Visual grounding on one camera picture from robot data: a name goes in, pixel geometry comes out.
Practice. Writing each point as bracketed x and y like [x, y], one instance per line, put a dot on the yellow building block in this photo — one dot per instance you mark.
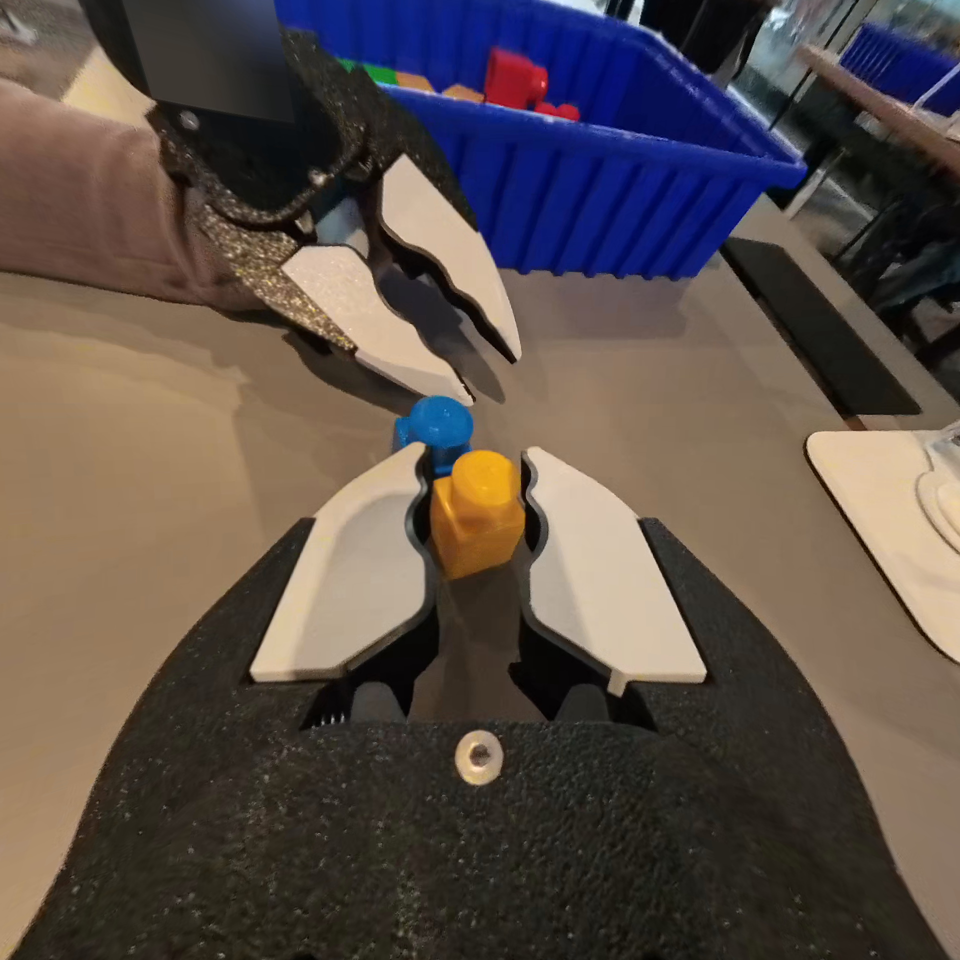
[476, 525]

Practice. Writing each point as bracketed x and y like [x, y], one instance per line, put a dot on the large blue plastic bin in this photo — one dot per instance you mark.
[600, 195]

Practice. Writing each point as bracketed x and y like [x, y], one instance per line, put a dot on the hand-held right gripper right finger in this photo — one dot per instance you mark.
[607, 592]

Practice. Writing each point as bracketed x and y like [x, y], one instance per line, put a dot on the orange building block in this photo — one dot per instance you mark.
[415, 82]
[463, 94]

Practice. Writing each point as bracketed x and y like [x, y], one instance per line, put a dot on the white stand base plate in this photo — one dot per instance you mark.
[862, 510]

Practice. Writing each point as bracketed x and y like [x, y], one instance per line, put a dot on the red building block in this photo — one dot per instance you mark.
[510, 79]

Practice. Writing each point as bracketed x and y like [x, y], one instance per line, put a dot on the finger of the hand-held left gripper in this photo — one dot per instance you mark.
[450, 247]
[352, 307]

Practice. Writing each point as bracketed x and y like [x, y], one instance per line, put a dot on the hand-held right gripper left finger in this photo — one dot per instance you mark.
[337, 585]

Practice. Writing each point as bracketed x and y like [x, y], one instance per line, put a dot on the clear acrylic stand foot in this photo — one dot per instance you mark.
[941, 487]

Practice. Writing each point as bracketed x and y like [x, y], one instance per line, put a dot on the long wooden table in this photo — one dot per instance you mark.
[885, 120]

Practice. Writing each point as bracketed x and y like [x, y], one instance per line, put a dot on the blue building block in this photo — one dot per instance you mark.
[439, 431]

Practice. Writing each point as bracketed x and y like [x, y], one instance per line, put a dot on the small blue plastic bin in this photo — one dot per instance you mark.
[900, 64]

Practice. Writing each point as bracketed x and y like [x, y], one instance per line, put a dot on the person's left forearm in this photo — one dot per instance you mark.
[75, 195]

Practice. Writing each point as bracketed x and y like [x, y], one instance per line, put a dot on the green building block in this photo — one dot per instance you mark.
[379, 75]

